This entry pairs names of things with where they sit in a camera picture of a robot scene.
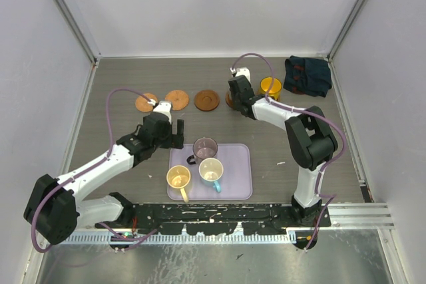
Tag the dark blue folded cloth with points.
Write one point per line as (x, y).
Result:
(307, 76)

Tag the white cup blue handle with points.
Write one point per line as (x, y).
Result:
(211, 171)

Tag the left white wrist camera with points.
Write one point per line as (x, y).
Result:
(164, 107)

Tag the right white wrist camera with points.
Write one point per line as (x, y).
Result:
(241, 71)

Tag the dark wooden coaster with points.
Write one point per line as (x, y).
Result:
(206, 100)

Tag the cream yellow cup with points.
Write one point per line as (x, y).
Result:
(178, 178)

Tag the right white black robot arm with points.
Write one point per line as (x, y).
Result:
(312, 142)

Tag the lilac plastic tray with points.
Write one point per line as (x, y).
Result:
(235, 183)

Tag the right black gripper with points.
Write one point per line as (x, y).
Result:
(233, 103)

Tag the woven rattan coaster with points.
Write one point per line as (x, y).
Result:
(178, 98)
(146, 103)

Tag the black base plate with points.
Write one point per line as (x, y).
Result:
(215, 219)

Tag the purple translucent cup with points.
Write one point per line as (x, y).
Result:
(202, 149)

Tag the grey slotted cable duct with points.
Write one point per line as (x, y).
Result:
(103, 237)

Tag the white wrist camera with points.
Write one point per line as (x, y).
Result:
(164, 107)
(241, 71)

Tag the aluminium rail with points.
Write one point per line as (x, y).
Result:
(352, 216)

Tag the wooden coaster back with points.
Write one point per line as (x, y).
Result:
(229, 100)

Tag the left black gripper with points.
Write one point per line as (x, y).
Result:
(174, 140)

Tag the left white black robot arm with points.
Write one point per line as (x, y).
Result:
(58, 206)

